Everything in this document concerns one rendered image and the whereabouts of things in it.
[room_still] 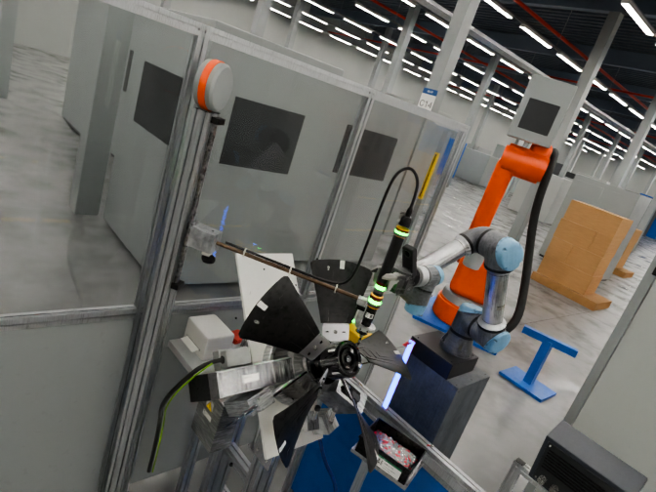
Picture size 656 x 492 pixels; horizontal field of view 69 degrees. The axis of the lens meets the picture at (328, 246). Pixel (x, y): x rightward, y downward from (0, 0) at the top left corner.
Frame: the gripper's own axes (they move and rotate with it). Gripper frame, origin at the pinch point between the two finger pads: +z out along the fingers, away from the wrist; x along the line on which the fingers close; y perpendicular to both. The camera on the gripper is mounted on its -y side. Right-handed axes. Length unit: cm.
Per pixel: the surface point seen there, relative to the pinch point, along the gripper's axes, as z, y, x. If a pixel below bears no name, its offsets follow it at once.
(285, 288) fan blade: 27.2, 10.5, 11.1
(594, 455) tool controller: -37, 26, -70
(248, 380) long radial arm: 34, 39, 7
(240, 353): 33, 35, 15
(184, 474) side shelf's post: 10, 130, 53
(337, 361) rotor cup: 12.1, 28.1, -5.4
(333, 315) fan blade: 3.1, 21.3, 9.3
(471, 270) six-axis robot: -360, 79, 138
